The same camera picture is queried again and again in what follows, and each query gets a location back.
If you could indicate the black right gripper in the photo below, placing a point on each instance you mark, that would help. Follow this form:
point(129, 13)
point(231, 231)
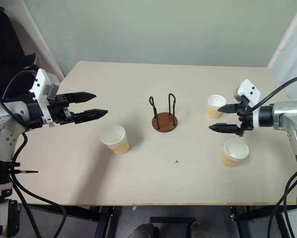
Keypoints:
point(246, 121)

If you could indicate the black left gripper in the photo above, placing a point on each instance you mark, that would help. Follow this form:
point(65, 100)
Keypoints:
point(59, 111)

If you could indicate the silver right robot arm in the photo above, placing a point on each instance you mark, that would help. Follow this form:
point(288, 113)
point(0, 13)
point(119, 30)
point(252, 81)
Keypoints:
point(291, 119)

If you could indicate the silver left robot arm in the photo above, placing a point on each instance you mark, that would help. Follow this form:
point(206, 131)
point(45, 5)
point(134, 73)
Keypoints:
point(4, 138)

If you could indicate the tan paper cup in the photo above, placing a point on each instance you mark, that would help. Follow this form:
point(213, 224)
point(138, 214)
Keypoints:
point(229, 158)
point(117, 143)
point(213, 111)

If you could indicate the small red scrap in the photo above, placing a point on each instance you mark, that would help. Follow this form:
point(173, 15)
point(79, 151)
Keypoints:
point(176, 161)

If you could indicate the black chair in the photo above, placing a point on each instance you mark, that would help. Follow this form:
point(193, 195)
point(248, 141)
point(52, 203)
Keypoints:
point(7, 49)

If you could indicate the dark rounded shape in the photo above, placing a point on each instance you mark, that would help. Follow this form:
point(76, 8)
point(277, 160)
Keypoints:
point(198, 230)
point(144, 231)

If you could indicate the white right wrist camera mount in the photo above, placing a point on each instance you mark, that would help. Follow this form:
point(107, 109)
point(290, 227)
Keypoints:
point(250, 90)

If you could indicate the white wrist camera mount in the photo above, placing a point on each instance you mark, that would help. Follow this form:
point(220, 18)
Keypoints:
point(42, 83)
point(250, 90)

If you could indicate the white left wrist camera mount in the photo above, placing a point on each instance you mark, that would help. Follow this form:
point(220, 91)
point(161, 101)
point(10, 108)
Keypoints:
point(42, 83)

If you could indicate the black metal table frame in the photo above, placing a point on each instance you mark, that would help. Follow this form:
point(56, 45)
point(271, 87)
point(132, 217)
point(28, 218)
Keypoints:
point(101, 215)

